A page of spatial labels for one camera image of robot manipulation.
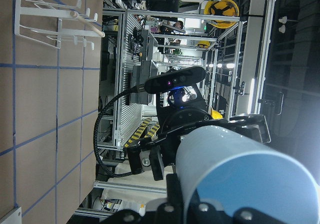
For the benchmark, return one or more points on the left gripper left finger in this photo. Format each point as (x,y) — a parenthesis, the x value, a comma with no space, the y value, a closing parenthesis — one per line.
(165,210)

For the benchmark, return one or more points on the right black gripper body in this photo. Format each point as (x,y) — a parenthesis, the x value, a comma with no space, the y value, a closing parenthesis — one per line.
(176,119)

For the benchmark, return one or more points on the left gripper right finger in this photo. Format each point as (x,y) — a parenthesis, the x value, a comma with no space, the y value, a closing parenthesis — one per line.
(200,211)

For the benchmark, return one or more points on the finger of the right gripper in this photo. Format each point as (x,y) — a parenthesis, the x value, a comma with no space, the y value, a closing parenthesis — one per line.
(146,160)
(253,126)

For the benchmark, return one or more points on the light blue plastic cup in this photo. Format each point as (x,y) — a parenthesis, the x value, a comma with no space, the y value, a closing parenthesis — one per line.
(231,171)

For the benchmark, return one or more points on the yellow hard hat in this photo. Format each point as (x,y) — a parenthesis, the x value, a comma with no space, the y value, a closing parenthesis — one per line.
(222,8)

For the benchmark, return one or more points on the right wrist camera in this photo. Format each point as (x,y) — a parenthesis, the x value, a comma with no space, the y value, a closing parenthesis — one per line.
(175,79)

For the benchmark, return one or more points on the white wire cup rack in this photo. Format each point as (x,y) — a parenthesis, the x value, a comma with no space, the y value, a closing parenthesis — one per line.
(61,12)

